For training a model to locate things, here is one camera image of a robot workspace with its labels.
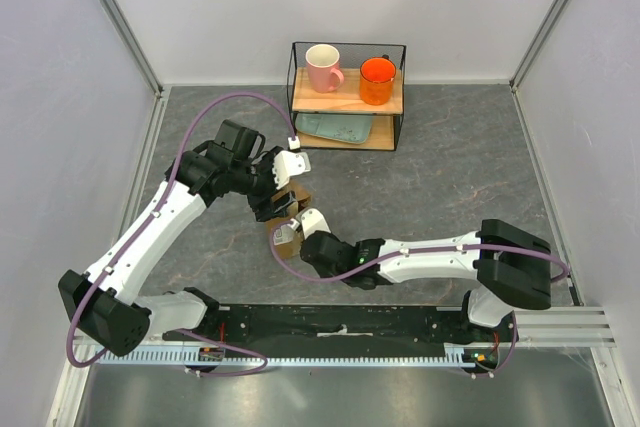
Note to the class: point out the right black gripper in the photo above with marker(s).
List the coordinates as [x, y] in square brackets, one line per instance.
[324, 273]

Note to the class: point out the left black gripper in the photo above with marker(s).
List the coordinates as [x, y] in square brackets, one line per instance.
[262, 206]

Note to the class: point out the brown cardboard express box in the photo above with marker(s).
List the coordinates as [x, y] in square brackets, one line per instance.
[287, 242]

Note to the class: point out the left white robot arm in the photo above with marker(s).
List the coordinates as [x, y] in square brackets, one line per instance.
[104, 301]

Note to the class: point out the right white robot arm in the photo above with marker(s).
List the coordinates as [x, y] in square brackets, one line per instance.
[511, 267]

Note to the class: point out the teal rectangular plate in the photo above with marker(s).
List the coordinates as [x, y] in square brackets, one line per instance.
[348, 128]

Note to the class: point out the pink ceramic mug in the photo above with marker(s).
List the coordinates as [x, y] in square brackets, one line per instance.
[323, 68]

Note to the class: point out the orange glass cup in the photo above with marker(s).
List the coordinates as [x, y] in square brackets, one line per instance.
[377, 76]

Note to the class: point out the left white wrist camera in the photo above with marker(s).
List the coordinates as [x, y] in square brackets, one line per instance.
[289, 163]

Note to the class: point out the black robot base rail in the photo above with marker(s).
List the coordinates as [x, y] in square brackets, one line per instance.
[347, 331]

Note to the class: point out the black wire wooden shelf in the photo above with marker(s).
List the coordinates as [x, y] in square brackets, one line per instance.
[387, 118]

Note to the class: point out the slotted cable duct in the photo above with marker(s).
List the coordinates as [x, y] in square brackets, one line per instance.
[194, 355]

